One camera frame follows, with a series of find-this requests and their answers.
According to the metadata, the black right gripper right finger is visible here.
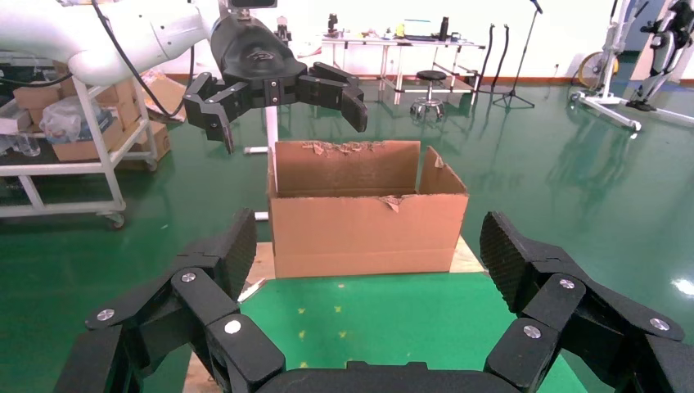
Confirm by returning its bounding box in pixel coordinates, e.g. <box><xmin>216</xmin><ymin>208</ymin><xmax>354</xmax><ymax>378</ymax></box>
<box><xmin>479</xmin><ymin>210</ymin><xmax>694</xmax><ymax>393</ymax></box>

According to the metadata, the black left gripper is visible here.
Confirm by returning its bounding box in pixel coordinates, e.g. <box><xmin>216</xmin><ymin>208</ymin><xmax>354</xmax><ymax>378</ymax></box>
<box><xmin>183</xmin><ymin>11</ymin><xmax>370</xmax><ymax>156</ymax></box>

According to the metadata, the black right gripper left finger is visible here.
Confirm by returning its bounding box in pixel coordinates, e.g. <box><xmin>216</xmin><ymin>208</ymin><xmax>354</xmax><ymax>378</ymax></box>
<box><xmin>52</xmin><ymin>208</ymin><xmax>286</xmax><ymax>393</ymax></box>

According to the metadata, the flat cardboard sheet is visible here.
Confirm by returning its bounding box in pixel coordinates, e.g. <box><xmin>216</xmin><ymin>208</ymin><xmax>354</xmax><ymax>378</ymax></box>
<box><xmin>142</xmin><ymin>75</ymin><xmax>189</xmax><ymax>124</ymax></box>

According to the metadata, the cardboard box with label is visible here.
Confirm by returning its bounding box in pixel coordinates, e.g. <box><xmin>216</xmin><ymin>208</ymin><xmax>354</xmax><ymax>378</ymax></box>
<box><xmin>115</xmin><ymin>120</ymin><xmax>173</xmax><ymax>173</ymax></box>

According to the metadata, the tall cardboard box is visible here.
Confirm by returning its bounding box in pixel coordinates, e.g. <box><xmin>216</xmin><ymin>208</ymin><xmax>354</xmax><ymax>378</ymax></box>
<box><xmin>110</xmin><ymin>80</ymin><xmax>142</xmax><ymax>129</ymax></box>

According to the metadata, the large open cardboard carton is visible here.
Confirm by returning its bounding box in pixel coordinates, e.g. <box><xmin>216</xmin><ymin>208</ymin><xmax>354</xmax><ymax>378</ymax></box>
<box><xmin>267</xmin><ymin>139</ymin><xmax>471</xmax><ymax>281</ymax></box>

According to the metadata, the wide cardboard box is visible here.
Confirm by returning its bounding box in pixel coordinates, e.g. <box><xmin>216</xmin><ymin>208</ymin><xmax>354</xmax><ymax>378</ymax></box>
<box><xmin>52</xmin><ymin>115</ymin><xmax>124</xmax><ymax>163</ymax></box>

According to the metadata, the stacked cardboard box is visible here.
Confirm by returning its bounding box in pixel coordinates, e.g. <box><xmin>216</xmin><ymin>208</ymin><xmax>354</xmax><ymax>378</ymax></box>
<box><xmin>12</xmin><ymin>83</ymin><xmax>61</xmax><ymax>129</ymax></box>

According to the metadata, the black seat swivel stool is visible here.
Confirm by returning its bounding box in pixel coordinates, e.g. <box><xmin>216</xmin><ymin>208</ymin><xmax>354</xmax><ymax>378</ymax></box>
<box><xmin>409</xmin><ymin>70</ymin><xmax>449</xmax><ymax>121</ymax></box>

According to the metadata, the small monitor screen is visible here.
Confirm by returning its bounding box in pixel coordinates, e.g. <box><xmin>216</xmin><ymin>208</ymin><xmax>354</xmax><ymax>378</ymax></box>
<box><xmin>403</xmin><ymin>19</ymin><xmax>434</xmax><ymax>40</ymax></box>

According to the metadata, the white wheeled shelf cart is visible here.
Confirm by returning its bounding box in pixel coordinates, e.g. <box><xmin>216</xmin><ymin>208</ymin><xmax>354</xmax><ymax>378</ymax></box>
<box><xmin>0</xmin><ymin>75</ymin><xmax>160</xmax><ymax>229</ymax></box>

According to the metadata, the clear plastic bag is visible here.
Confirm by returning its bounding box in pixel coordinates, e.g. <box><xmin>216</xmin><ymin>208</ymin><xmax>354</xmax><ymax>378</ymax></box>
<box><xmin>38</xmin><ymin>96</ymin><xmax>115</xmax><ymax>146</ymax></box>

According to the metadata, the white floor stand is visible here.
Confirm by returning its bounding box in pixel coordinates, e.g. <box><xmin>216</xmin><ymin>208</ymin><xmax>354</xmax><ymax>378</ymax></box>
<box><xmin>570</xmin><ymin>0</ymin><xmax>694</xmax><ymax>133</ymax></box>

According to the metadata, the black curved pole stand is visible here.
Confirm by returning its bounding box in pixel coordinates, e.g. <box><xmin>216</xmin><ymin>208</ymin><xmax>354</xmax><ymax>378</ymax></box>
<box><xmin>476</xmin><ymin>22</ymin><xmax>496</xmax><ymax>91</ymax></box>
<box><xmin>494</xmin><ymin>23</ymin><xmax>512</xmax><ymax>91</ymax></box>

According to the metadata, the yellow round fan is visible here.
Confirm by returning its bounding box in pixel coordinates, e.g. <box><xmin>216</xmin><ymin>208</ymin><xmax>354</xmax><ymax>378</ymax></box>
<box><xmin>576</xmin><ymin>51</ymin><xmax>620</xmax><ymax>91</ymax></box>

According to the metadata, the black tripod stand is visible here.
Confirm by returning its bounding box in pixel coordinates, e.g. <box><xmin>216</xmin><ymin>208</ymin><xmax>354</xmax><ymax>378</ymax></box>
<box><xmin>490</xmin><ymin>0</ymin><xmax>544</xmax><ymax>110</ymax></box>

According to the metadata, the grey black legged robot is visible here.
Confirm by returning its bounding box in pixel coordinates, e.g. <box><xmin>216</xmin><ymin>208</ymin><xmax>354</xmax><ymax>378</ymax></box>
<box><xmin>629</xmin><ymin>0</ymin><xmax>694</xmax><ymax>113</ymax></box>

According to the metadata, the white metal floor frame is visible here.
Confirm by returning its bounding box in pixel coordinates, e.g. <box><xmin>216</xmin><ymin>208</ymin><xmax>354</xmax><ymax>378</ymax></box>
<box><xmin>242</xmin><ymin>105</ymin><xmax>282</xmax><ymax>223</ymax></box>

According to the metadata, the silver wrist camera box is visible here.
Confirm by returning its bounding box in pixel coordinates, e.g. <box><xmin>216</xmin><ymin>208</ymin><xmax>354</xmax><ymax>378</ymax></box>
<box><xmin>226</xmin><ymin>0</ymin><xmax>278</xmax><ymax>11</ymax></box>

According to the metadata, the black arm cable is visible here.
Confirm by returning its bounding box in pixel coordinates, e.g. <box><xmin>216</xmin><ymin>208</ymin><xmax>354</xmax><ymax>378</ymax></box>
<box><xmin>91</xmin><ymin>0</ymin><xmax>197</xmax><ymax>121</ymax></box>

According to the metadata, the white frame table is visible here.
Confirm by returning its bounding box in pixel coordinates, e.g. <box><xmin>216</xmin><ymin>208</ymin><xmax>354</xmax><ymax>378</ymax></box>
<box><xmin>321</xmin><ymin>32</ymin><xmax>488</xmax><ymax>107</ymax></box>

